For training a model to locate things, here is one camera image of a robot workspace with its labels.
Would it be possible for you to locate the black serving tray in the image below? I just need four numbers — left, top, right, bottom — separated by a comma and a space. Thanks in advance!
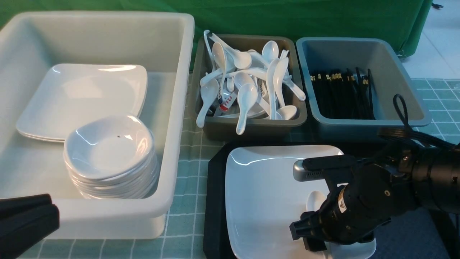
203, 141, 459, 259

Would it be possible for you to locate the stack of white plates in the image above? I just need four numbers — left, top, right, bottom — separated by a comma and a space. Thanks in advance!
16, 63, 148, 142

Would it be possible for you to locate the large white plastic tub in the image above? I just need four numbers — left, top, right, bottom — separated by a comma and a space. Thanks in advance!
0, 11, 194, 240

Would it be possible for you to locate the large white square plate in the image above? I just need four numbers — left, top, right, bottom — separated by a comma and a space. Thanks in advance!
225, 145, 377, 259

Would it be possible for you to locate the brown spoon bin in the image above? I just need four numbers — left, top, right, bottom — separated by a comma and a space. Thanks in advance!
187, 34, 308, 141

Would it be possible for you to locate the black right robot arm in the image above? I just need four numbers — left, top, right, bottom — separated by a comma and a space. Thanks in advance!
289, 127, 459, 252

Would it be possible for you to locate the bundle of black chopsticks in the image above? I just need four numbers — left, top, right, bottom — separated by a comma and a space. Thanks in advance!
309, 67, 375, 120

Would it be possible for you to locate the pile of white spoons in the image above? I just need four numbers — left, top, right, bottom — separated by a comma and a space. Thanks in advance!
195, 31, 306, 136

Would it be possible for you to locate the black cable loop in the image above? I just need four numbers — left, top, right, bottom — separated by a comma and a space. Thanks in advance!
392, 94, 410, 130

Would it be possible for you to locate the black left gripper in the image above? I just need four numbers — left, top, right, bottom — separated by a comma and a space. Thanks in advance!
0, 194, 60, 259

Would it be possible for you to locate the white soup spoon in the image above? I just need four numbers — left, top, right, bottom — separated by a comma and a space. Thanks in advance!
306, 191, 327, 212

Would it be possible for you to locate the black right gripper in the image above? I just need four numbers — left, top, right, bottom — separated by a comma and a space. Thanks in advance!
289, 164, 417, 252

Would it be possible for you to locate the blue-grey chopstick bin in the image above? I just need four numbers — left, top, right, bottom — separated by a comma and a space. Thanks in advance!
296, 37, 432, 142

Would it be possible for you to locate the green backdrop cloth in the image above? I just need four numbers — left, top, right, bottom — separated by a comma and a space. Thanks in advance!
0, 0, 432, 57

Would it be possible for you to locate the stack of white bowls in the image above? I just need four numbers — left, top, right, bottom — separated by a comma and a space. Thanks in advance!
63, 115, 160, 200

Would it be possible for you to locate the green checkered tablecloth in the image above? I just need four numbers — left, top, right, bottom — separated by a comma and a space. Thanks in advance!
21, 79, 459, 259

